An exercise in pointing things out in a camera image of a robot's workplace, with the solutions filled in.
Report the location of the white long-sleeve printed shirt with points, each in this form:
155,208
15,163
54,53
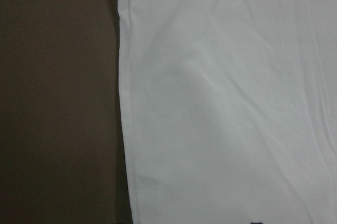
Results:
228,110

